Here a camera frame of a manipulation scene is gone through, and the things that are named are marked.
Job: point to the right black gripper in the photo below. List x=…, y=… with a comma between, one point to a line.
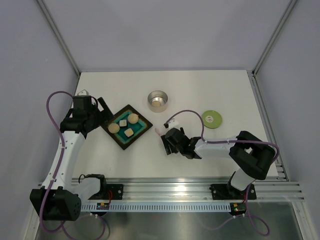
x=166, y=143

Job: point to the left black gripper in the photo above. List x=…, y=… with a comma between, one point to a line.
x=106, y=112

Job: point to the dark square teal plate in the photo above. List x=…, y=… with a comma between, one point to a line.
x=139, y=128

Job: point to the round bun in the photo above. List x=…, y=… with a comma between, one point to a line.
x=156, y=103
x=113, y=128
x=133, y=118

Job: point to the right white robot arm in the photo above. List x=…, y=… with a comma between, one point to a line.
x=253, y=156

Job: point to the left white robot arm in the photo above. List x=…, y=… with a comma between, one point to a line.
x=57, y=199

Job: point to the round metal lunch tin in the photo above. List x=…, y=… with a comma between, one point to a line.
x=158, y=95

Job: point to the small tofu cube upper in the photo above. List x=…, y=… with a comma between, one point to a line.
x=123, y=123

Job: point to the round bun top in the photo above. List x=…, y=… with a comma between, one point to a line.
x=133, y=118

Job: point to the tofu cube lower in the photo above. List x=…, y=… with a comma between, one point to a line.
x=129, y=132

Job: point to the green round lid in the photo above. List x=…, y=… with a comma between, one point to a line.
x=212, y=119

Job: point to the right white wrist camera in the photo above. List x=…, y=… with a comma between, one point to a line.
x=171, y=123

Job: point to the right black base bracket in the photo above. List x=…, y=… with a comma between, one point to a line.
x=225, y=191

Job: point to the black base bracket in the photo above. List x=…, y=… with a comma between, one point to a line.
x=225, y=191
x=115, y=191

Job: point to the aluminium mounting rail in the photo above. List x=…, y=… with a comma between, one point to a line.
x=187, y=195

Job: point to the left black base bracket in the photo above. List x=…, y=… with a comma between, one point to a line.
x=115, y=191

